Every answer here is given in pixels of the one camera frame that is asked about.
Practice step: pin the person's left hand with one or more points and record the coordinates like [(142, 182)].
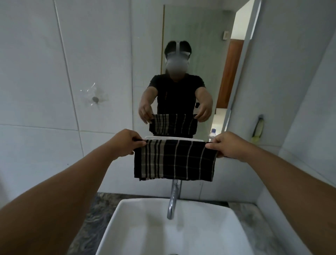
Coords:
[(126, 143)]

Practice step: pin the person's right hand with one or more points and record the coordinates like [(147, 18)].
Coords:
[(231, 145)]

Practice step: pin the yellow squeegee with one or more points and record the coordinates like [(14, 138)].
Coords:
[(258, 130)]

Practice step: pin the black checked cloth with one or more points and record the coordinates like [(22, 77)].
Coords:
[(178, 161)]

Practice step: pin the frameless wall mirror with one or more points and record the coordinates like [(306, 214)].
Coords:
[(204, 39)]

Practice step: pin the person's left forearm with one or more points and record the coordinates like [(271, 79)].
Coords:
[(57, 199)]

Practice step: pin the person's right forearm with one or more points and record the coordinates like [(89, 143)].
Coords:
[(296, 194)]

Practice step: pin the chrome faucet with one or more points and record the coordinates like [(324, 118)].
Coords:
[(174, 194)]

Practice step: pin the white sink basin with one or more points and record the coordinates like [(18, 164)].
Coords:
[(147, 231)]

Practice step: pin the clear adhesive wall hook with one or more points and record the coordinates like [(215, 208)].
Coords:
[(95, 99)]

